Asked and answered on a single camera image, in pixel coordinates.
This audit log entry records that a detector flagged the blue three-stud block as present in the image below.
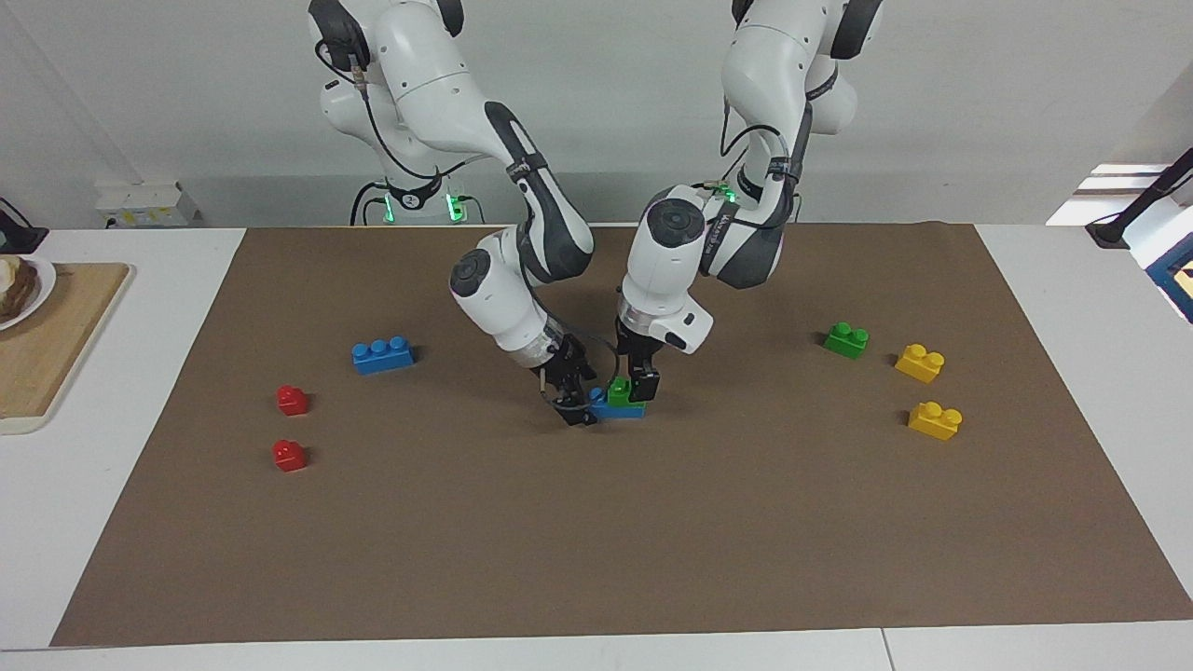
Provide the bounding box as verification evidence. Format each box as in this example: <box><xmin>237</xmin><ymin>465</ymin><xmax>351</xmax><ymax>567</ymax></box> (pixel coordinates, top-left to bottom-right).
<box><xmin>588</xmin><ymin>386</ymin><xmax>647</xmax><ymax>420</ymax></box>
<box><xmin>350</xmin><ymin>335</ymin><xmax>417</xmax><ymax>377</ymax></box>

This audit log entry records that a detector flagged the yellow two-stud block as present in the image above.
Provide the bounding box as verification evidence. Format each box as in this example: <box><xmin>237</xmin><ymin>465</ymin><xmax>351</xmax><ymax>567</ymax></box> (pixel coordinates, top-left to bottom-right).
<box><xmin>894</xmin><ymin>342</ymin><xmax>946</xmax><ymax>384</ymax></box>
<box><xmin>908</xmin><ymin>400</ymin><xmax>964</xmax><ymax>442</ymax></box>

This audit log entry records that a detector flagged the brown paper table mat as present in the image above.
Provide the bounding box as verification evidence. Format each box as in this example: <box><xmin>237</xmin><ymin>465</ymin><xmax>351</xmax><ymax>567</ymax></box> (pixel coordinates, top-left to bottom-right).
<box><xmin>50</xmin><ymin>221</ymin><xmax>1193</xmax><ymax>648</ymax></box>

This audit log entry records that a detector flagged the white power strip box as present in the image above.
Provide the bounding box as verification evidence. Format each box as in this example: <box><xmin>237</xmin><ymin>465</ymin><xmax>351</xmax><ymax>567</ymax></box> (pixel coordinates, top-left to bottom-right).
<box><xmin>94</xmin><ymin>181</ymin><xmax>202</xmax><ymax>230</ymax></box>

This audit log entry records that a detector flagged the wooden cutting board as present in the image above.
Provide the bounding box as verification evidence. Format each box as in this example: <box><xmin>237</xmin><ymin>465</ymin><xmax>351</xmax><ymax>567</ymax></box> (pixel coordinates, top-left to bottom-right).
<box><xmin>0</xmin><ymin>262</ymin><xmax>132</xmax><ymax>436</ymax></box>

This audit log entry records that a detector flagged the white plate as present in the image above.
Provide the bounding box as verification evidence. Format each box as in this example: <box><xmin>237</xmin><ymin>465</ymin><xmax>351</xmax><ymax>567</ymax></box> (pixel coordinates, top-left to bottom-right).
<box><xmin>0</xmin><ymin>255</ymin><xmax>58</xmax><ymax>333</ymax></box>

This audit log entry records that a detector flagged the blue framed box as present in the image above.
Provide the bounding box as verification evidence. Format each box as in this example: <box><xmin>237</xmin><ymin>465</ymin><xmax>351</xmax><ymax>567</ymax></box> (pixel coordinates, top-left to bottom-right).
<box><xmin>1145</xmin><ymin>231</ymin><xmax>1193</xmax><ymax>324</ymax></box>

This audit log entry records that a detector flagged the brown bread slice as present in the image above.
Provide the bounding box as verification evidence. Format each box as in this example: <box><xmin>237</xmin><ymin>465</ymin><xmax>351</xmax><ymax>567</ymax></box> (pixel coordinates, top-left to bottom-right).
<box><xmin>0</xmin><ymin>258</ymin><xmax>39</xmax><ymax>319</ymax></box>

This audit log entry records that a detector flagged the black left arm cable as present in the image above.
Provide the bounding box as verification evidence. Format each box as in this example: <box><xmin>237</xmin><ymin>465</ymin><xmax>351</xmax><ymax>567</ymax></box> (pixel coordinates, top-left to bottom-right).
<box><xmin>720</xmin><ymin>91</ymin><xmax>804</xmax><ymax>226</ymax></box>

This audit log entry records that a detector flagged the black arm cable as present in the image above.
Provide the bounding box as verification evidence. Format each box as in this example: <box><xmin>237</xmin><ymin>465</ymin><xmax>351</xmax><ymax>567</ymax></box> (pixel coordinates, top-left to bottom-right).
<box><xmin>314</xmin><ymin>35</ymin><xmax>489</xmax><ymax>226</ymax></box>
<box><xmin>720</xmin><ymin>91</ymin><xmax>804</xmax><ymax>226</ymax></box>

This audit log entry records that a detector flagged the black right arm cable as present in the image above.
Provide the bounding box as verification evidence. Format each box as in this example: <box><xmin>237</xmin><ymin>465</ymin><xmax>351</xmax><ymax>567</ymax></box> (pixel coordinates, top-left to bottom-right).
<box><xmin>314</xmin><ymin>35</ymin><xmax>489</xmax><ymax>226</ymax></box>

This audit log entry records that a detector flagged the black camera stand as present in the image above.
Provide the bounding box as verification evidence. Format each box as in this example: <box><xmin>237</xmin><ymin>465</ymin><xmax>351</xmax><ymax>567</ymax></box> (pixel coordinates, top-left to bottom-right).
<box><xmin>1085</xmin><ymin>147</ymin><xmax>1193</xmax><ymax>250</ymax></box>

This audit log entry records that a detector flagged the black device with cable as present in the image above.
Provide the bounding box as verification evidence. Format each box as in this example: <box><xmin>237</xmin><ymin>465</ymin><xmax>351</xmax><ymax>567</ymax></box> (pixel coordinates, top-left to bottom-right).
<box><xmin>0</xmin><ymin>198</ymin><xmax>49</xmax><ymax>255</ymax></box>

